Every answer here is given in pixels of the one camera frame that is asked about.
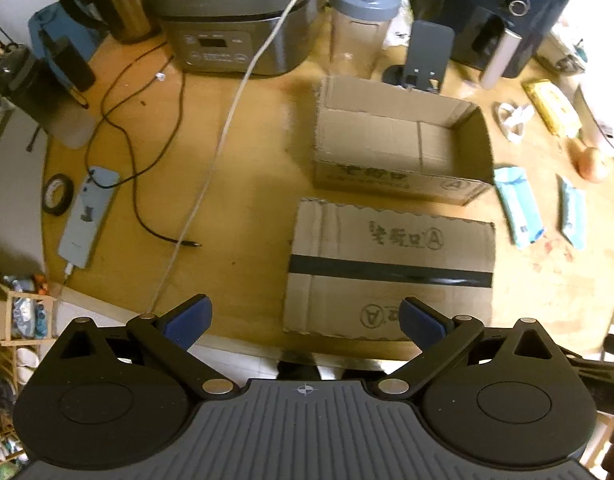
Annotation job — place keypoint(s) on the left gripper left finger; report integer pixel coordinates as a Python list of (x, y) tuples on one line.
[(167, 339)]

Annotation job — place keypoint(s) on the black tape roll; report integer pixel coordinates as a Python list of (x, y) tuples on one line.
[(57, 195)]

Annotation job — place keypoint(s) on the grey rice cooker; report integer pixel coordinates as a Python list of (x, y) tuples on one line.
[(222, 36)]

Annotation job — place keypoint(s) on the red yellow apple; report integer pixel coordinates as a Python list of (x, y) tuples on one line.
[(593, 165)]

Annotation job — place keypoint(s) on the light blue smartphone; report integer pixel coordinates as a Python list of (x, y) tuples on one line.
[(87, 215)]

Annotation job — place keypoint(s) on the open cardboard box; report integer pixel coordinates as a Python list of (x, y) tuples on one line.
[(376, 138)]

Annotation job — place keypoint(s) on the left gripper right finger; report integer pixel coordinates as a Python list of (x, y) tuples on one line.
[(443, 343)]

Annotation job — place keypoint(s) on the blue snack pack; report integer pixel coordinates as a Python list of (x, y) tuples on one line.
[(574, 214), (519, 204)]

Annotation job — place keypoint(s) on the black phone stand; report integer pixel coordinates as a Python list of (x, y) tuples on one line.
[(428, 55)]

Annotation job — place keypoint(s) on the cardboard box lid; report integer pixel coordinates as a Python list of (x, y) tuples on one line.
[(350, 267)]

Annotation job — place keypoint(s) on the yellow wet wipes pack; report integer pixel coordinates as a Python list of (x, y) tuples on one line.
[(557, 113)]

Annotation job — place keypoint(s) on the dark blue air fryer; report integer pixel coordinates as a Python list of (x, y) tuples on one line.
[(497, 37)]

